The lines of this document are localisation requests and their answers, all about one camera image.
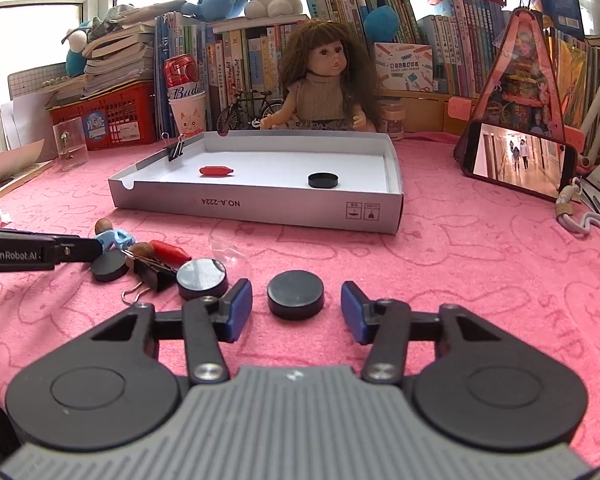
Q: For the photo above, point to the red capsule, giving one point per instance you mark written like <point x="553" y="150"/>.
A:
<point x="171" y="252"/>
<point x="215" y="170"/>

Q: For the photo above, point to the pink wooden house stand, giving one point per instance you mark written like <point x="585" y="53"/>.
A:
<point x="522" y="75"/>

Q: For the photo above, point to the small clear jar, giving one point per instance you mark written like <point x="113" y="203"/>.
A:
<point x="392" y="122"/>

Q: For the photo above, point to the red plastic basket with sticker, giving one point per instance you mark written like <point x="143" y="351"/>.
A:
<point x="125" y="115"/>

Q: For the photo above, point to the gridded white board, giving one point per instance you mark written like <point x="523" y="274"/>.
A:
<point x="35" y="80"/>

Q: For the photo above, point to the black round disc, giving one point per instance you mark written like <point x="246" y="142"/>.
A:
<point x="324" y="180"/>
<point x="109" y="266"/>
<point x="295" y="292"/>

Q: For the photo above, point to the white cardboard box tray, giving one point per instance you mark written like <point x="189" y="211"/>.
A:
<point x="280" y="207"/>

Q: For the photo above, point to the stack of worn books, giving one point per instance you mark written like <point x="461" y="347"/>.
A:
<point x="115" y="60"/>

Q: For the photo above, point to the long-haired baby doll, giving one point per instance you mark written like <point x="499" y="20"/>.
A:
<point x="322" y="90"/>

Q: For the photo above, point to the red beer can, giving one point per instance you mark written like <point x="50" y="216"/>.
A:
<point x="185" y="80"/>

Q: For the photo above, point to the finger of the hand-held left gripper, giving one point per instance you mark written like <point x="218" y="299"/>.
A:
<point x="80" y="251"/>

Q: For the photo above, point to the blue elephant plush toy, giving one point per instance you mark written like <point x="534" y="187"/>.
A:
<point x="215" y="2"/>

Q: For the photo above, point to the white cat print paper cup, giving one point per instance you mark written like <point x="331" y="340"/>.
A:
<point x="187" y="117"/>

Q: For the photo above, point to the colourful pencil print box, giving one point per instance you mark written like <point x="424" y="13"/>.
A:
<point x="402" y="67"/>

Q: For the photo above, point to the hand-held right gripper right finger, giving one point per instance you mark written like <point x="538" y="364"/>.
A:
<point x="352" y="312"/>

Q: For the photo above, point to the row of upright books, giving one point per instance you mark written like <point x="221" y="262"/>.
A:
<point x="250" y="60"/>

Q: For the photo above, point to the pink rabbit print blanket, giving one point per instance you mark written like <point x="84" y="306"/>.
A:
<point x="430" y="260"/>

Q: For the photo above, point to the brown acorn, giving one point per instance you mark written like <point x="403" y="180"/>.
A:
<point x="140" y="251"/>

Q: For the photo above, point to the black model bicycle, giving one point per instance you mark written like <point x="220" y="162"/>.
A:
<point x="256" y="122"/>

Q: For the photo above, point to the orange picture book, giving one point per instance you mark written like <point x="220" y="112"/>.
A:
<point x="575" y="85"/>

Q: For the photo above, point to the black smartphone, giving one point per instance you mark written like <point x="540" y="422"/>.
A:
<point x="520" y="157"/>

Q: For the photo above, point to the black binder clip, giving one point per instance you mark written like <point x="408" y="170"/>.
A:
<point x="152" y="272"/>
<point x="176" y="150"/>

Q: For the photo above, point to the blue plush with white head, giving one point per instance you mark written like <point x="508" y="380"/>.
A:
<point x="75" y="62"/>

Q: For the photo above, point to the black disc with shiny face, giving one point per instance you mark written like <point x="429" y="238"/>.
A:
<point x="202" y="276"/>

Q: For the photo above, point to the pink cover book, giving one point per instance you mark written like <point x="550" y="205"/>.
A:
<point x="10" y="165"/>

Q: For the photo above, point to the clear glass cup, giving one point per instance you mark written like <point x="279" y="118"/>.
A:
<point x="77" y="142"/>

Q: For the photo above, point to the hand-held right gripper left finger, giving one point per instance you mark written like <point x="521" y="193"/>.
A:
<point x="240" y="310"/>

